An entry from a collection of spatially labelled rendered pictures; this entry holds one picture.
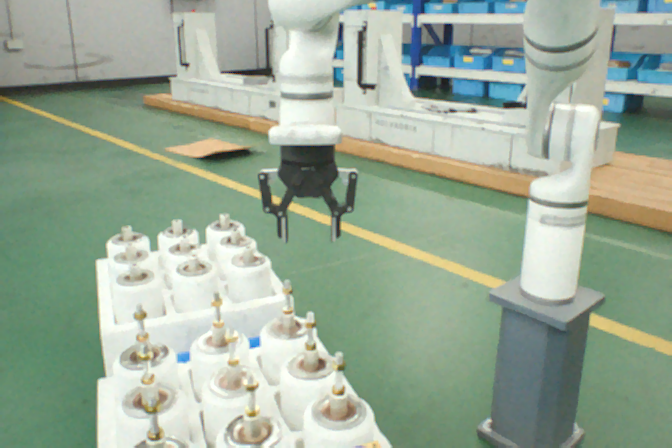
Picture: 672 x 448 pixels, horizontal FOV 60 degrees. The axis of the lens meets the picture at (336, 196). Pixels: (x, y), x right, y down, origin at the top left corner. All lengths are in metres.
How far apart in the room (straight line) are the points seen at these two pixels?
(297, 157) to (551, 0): 0.36
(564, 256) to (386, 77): 2.54
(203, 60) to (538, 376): 4.35
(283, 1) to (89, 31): 6.45
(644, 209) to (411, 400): 1.47
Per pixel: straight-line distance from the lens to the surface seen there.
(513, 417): 1.16
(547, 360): 1.07
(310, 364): 0.91
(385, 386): 1.32
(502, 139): 2.80
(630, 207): 2.51
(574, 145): 0.96
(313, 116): 0.75
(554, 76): 0.84
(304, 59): 0.74
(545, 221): 1.00
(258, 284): 1.27
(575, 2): 0.76
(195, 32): 5.15
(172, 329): 1.24
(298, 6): 0.72
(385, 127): 3.25
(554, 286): 1.04
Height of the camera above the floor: 0.76
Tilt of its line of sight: 17 degrees down
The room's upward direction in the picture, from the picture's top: straight up
